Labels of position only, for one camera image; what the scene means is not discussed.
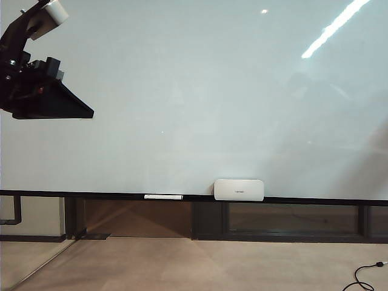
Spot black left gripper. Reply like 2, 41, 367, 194
0, 48, 95, 120

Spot white glass whiteboard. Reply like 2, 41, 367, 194
0, 0, 388, 201

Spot white marker with black cap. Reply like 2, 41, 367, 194
144, 194, 192, 201

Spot white whiteboard eraser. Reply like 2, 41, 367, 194
213, 178, 264, 201

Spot black baseboard strip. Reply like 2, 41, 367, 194
0, 235, 66, 243

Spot brown wooden panel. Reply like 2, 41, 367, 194
84, 199, 193, 238

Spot dark framed glass partition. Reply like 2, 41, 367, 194
190, 201, 388, 243

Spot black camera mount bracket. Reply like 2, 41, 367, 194
0, 0, 58, 60

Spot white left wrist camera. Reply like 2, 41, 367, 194
44, 0, 70, 27

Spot dark door post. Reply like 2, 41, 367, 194
65, 196, 87, 239

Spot black pipe bracket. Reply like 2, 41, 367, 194
0, 195, 22, 226

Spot black power cable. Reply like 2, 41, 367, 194
342, 261, 386, 291

